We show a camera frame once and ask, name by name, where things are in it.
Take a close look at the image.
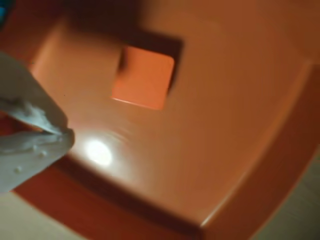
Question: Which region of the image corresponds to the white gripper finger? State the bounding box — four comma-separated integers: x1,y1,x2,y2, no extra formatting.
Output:
0,128,76,194
0,51,69,135

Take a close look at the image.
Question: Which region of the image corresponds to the orange cube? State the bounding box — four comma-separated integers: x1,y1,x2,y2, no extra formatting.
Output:
111,46,175,111

